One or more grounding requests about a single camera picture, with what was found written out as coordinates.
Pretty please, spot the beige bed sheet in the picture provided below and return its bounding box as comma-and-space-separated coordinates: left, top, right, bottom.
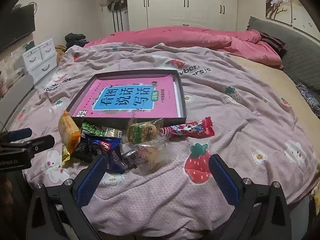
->
230, 55, 320, 123

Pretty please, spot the pink duvet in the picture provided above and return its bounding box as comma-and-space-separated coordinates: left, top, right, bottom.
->
84, 26, 285, 69

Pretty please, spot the white drawer chest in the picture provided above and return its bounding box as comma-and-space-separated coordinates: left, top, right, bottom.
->
22, 39, 58, 84

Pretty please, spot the red candy packet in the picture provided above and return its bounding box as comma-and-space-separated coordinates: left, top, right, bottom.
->
160, 117, 215, 138

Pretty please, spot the wicker basket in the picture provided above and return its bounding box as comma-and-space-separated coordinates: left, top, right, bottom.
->
55, 45, 67, 63

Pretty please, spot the clear green-label cookie bag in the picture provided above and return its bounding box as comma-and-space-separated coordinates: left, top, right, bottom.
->
127, 119, 164, 144

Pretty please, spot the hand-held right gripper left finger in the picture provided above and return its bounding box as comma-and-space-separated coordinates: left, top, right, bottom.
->
26, 154, 109, 240

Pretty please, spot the white wardrobe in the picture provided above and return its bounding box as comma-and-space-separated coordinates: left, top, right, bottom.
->
125, 0, 238, 32

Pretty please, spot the grey padded headboard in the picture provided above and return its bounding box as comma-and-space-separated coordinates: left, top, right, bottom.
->
246, 16, 320, 93

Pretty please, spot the blue cookie packet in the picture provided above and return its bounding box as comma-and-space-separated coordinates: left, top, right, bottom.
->
86, 134, 125, 173

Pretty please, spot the pile of dark clothes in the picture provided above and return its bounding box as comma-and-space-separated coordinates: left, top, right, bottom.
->
64, 32, 89, 48

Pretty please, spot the dark patterned cloth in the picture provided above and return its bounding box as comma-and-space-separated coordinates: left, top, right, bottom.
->
296, 82, 320, 118

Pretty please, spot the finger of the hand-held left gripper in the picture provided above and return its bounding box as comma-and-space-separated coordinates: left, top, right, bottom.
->
0, 127, 33, 143
0, 135, 55, 155

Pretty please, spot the pink book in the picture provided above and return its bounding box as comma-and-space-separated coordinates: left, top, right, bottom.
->
71, 76, 178, 118

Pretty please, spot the yellow foil snack packet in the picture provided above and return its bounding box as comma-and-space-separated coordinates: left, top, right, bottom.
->
61, 144, 73, 167

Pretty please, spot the dark striped pillow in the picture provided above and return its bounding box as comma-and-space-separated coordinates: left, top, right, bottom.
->
259, 31, 287, 54

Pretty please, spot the clear round pastry bag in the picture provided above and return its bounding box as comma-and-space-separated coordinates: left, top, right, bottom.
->
136, 134, 173, 175

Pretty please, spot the small cream wafer packet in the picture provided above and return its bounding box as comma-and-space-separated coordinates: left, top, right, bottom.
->
104, 127, 123, 138

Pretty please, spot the green and black snack packet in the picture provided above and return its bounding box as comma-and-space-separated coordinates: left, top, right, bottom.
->
72, 120, 105, 163

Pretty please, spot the orange cracker packet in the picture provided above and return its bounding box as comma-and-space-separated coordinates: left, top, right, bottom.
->
58, 110, 82, 155

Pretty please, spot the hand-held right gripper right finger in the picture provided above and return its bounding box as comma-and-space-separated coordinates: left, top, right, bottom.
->
208, 154, 293, 240

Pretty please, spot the grey shallow cardboard box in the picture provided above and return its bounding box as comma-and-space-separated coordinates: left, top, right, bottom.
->
66, 69, 187, 125

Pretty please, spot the black wall television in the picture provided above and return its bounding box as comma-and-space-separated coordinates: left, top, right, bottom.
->
0, 4, 35, 52

